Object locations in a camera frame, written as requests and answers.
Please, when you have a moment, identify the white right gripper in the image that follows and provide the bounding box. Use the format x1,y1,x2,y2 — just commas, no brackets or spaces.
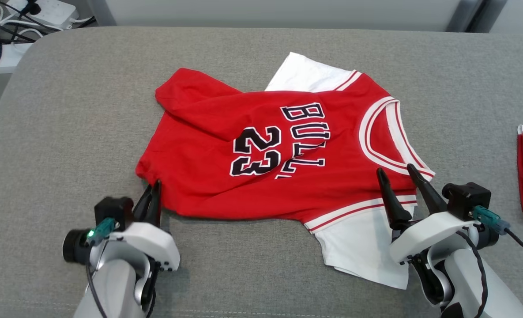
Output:
376,164,476,266

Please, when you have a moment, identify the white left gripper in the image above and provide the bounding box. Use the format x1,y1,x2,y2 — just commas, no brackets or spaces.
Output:
107,180,181,273

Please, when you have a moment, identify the red Bulls 23 jersey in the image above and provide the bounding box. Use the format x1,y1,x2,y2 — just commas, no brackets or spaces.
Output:
135,52,436,290

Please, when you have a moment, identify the white power strip with plug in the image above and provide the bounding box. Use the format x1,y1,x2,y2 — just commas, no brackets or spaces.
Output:
6,0,80,30

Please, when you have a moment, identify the teal left camera connector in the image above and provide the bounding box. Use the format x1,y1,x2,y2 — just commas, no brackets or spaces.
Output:
85,217,120,247

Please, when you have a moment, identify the teal camera connector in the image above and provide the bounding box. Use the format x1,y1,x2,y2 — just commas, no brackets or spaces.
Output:
85,217,120,247
472,205,511,235

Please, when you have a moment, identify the teal right camera connector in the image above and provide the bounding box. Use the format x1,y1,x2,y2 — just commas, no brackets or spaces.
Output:
472,205,511,235

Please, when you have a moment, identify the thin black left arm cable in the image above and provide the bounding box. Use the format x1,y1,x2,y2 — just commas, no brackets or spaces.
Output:
85,261,108,318

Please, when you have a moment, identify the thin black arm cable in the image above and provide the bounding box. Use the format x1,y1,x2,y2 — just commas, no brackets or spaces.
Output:
85,261,108,318
455,230,489,318

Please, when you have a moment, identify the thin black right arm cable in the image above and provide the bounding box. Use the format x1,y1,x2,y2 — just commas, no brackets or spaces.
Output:
455,230,489,318

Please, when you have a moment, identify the grey metal post double foot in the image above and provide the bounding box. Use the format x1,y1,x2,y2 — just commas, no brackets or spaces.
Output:
446,0,509,34

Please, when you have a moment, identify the grey metal post single foot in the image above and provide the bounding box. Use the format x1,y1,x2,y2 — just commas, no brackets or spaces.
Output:
87,0,117,27

